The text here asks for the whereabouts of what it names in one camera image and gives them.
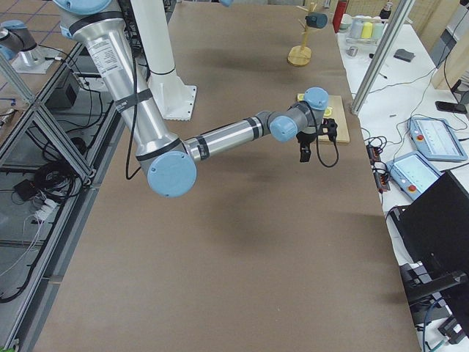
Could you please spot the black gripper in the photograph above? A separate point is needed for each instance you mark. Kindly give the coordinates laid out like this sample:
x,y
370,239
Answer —
x,y
303,140

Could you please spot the yellow cup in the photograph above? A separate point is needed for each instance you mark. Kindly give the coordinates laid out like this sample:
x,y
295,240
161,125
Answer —
x,y
367,30

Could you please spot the small black square device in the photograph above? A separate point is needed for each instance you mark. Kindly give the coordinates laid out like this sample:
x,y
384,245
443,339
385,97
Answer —
x,y
404,55

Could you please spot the grey cup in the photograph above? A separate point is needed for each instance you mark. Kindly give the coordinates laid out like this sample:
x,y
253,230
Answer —
x,y
356,29

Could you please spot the light blue cup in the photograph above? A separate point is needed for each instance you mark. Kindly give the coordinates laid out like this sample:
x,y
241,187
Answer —
x,y
377,30

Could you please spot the wooden cutting board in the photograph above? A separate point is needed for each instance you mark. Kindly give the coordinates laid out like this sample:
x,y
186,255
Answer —
x,y
334,101

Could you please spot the red cylinder container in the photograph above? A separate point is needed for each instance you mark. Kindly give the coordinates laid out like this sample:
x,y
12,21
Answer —
x,y
338,14

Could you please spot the dark teal mug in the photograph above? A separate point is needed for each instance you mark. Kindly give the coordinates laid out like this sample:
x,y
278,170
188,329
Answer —
x,y
316,20

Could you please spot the black monitor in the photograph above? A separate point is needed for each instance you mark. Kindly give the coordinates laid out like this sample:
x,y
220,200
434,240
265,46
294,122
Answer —
x,y
434,230

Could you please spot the black smartphone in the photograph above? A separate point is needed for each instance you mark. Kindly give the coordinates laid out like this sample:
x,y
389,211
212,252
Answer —
x,y
456,108

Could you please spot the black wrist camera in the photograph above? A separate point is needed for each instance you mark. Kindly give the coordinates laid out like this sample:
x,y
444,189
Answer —
x,y
330,128

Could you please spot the small metal cup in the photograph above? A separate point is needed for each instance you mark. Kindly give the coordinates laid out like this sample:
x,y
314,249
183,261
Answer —
x,y
352,51

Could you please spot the teach pendant tablet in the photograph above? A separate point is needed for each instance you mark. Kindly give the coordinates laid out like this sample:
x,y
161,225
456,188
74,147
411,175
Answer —
x,y
413,173
435,140

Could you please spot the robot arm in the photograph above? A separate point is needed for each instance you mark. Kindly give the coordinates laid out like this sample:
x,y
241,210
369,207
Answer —
x,y
226,3
146,102

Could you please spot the aluminium frame post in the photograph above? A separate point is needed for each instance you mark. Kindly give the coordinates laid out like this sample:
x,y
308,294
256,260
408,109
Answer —
x,y
390,35

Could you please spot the wooden cup storage rack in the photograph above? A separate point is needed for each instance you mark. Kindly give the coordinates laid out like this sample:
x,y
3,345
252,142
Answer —
x,y
300,55

